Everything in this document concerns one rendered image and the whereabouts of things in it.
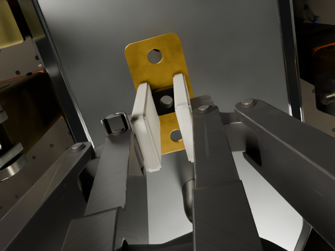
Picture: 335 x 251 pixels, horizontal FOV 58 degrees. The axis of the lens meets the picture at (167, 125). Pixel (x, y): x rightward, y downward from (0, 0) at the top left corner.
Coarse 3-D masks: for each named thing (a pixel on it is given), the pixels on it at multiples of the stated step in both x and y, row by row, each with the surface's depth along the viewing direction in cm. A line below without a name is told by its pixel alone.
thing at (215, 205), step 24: (192, 120) 13; (216, 120) 12; (216, 144) 10; (216, 168) 9; (192, 192) 7; (216, 192) 7; (240, 192) 7; (192, 216) 6; (216, 216) 6; (240, 216) 6; (216, 240) 6; (240, 240) 5
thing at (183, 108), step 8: (176, 80) 19; (184, 80) 19; (176, 88) 17; (184, 88) 16; (176, 96) 15; (184, 96) 15; (176, 104) 14; (184, 104) 14; (176, 112) 14; (184, 112) 14; (184, 120) 14; (184, 128) 14; (184, 136) 14; (184, 144) 15; (192, 144) 14; (192, 152) 15; (192, 160) 15
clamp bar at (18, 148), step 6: (0, 114) 23; (6, 114) 24; (0, 120) 23; (18, 144) 24; (6, 150) 23; (12, 150) 24; (18, 150) 24; (0, 156) 22; (6, 156) 23; (12, 156) 23; (0, 162) 22; (6, 162) 23
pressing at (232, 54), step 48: (48, 0) 25; (96, 0) 25; (144, 0) 25; (192, 0) 25; (240, 0) 25; (288, 0) 25; (48, 48) 26; (96, 48) 26; (192, 48) 26; (240, 48) 26; (288, 48) 27; (96, 96) 28; (240, 96) 28; (288, 96) 28; (96, 144) 30; (288, 240) 35
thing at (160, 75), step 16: (128, 48) 20; (144, 48) 20; (160, 48) 20; (176, 48) 20; (128, 64) 20; (144, 64) 20; (160, 64) 20; (176, 64) 20; (144, 80) 21; (160, 80) 21; (160, 96) 20; (192, 96) 21; (160, 112) 21; (160, 128) 22; (176, 128) 22; (176, 144) 23
